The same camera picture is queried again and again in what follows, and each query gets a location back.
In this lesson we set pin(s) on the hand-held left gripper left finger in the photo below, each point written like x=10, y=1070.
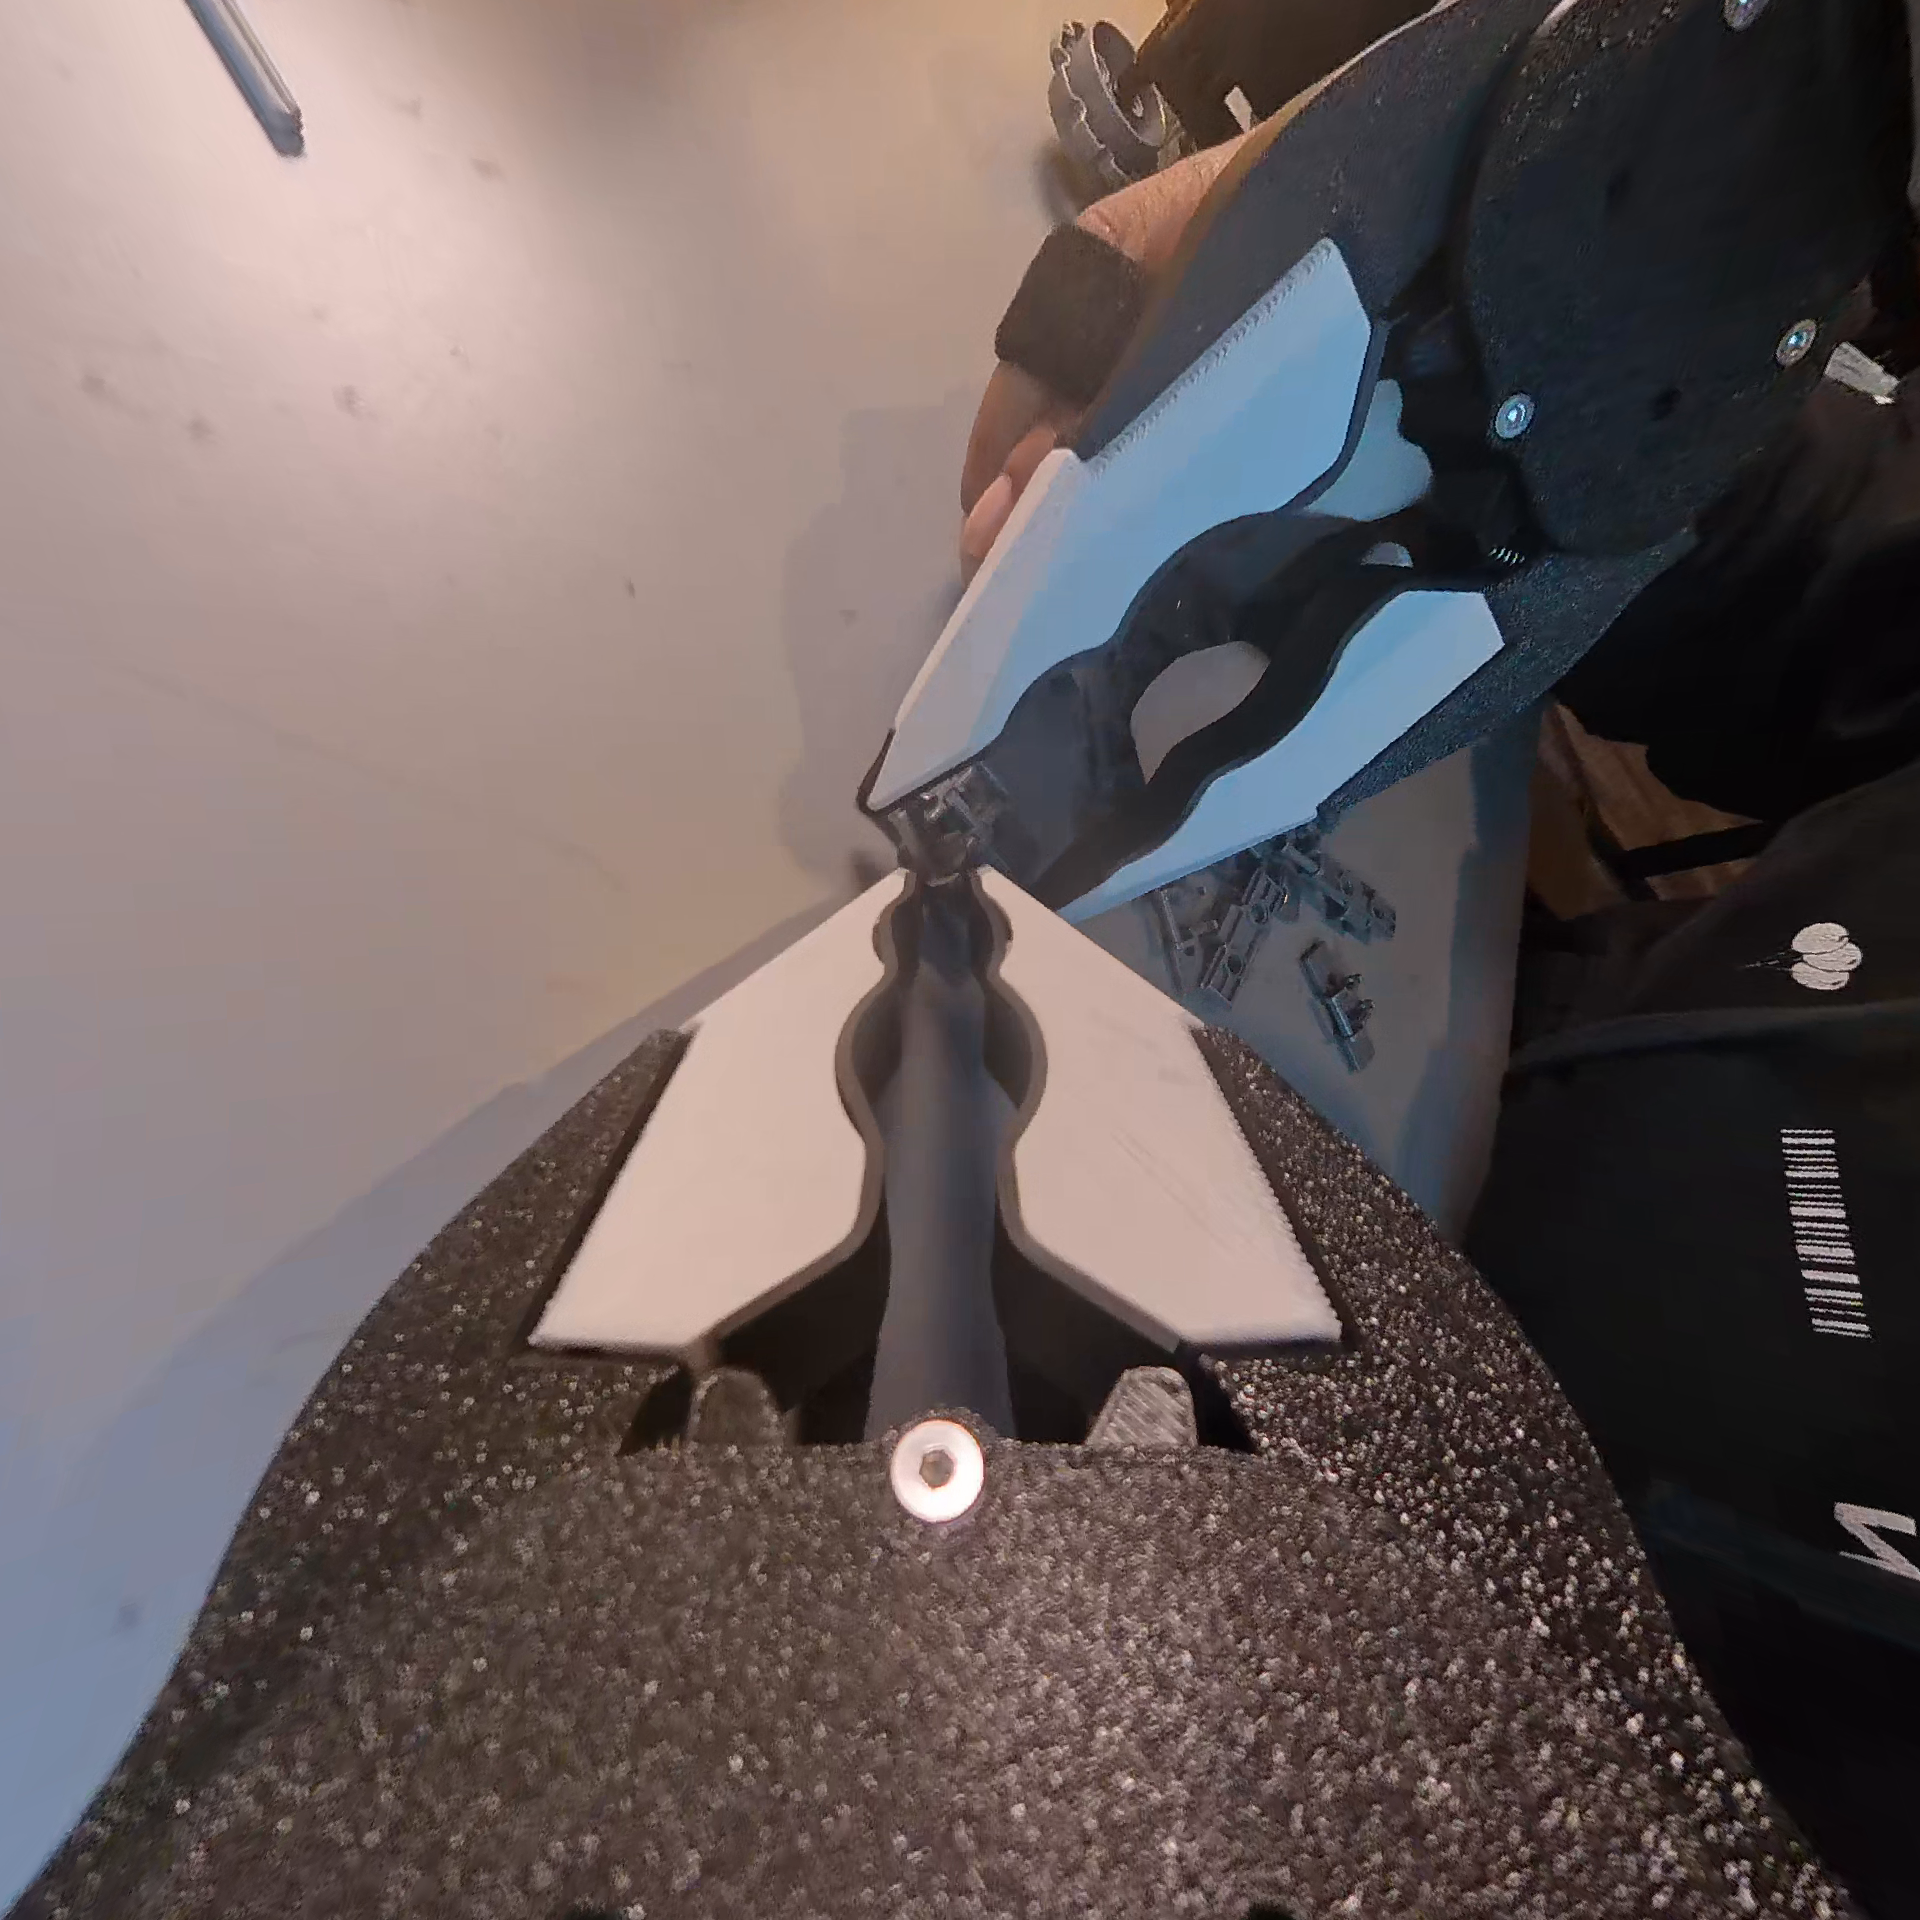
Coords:
x=706, y=1200

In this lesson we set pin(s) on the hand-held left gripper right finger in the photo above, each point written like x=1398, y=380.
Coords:
x=1171, y=1200

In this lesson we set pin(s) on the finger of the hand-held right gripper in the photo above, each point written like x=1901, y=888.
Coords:
x=1350, y=706
x=1142, y=494

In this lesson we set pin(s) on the small grey track link cluster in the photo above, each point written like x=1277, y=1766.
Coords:
x=1260, y=916

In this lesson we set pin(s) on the grey desk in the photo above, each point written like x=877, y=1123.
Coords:
x=452, y=600

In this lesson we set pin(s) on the person's right hand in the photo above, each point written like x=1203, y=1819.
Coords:
x=1004, y=464

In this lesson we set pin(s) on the black toy vehicle model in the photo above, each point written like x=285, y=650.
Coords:
x=1103, y=107

